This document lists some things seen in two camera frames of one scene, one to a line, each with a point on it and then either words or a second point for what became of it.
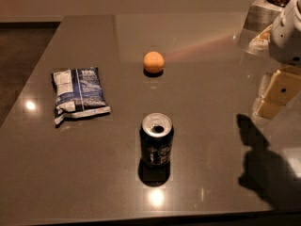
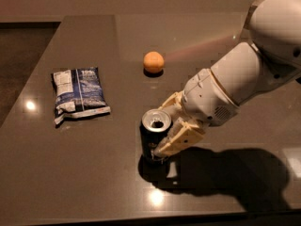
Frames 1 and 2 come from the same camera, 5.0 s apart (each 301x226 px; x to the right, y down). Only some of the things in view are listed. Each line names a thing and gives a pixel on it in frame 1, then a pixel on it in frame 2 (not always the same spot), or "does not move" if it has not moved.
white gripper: [287, 41] → [205, 99]
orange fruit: [153, 62] does not move
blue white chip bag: [79, 93] does not move
